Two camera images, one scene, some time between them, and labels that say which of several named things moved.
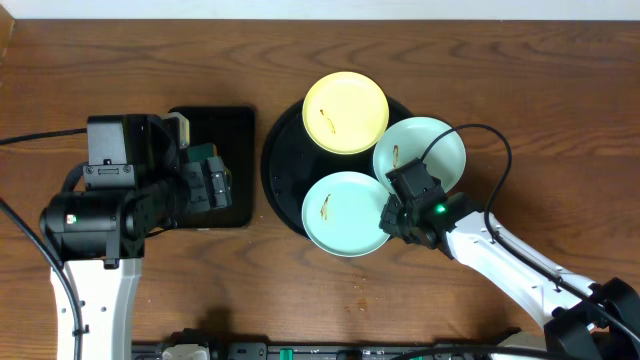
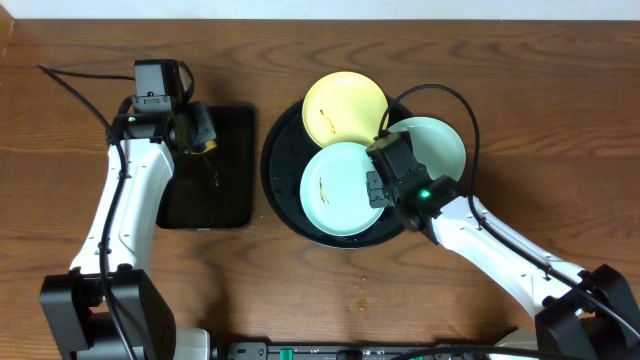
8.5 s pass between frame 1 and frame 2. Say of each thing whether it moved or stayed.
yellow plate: stayed
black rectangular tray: stayed
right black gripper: moved
